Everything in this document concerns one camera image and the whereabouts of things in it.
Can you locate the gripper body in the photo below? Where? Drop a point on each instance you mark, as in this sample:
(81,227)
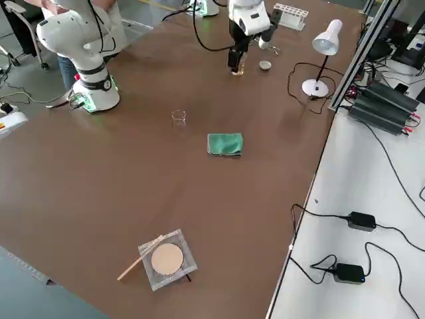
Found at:
(239,38)

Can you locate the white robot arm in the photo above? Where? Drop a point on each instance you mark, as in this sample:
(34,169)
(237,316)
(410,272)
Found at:
(239,6)
(89,60)

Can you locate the glass beaker with amber liquid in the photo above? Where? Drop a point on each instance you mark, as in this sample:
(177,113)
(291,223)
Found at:
(243,68)

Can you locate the white test tube rack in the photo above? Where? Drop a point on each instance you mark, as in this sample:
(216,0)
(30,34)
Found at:
(293,20)

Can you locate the metal crucible tongs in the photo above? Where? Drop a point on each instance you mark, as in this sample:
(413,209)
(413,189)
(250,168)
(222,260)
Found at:
(276,50)

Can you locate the small white porcelain dish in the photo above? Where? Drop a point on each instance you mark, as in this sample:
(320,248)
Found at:
(265,65)

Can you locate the white desk lamp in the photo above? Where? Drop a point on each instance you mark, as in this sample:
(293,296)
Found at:
(327,43)

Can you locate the folded green cloth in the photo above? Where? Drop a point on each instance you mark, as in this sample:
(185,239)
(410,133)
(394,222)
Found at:
(225,144)

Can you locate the person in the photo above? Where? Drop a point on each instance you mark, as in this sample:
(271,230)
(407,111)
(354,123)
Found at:
(116,30)

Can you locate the black power supply unit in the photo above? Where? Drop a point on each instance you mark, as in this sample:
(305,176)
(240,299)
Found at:
(375,116)
(391,96)

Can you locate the black computer monitor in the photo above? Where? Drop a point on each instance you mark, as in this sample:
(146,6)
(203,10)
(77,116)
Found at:
(411,36)

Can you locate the black phone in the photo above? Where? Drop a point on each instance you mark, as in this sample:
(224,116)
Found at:
(401,88)

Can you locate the black power adapter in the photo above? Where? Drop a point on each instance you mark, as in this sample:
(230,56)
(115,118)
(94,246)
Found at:
(348,272)
(362,220)

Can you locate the black office chair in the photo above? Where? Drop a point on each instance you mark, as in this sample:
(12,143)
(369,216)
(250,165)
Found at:
(20,36)

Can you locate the white power strip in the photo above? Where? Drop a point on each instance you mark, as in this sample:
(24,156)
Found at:
(10,108)

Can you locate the white box with warning label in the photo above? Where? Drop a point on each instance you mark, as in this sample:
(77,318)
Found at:
(11,124)

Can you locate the wooden test tube clamp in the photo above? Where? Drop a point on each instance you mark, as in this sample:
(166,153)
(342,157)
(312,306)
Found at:
(129,270)

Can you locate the aluminium frame post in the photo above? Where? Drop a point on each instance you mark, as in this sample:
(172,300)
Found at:
(360,61)

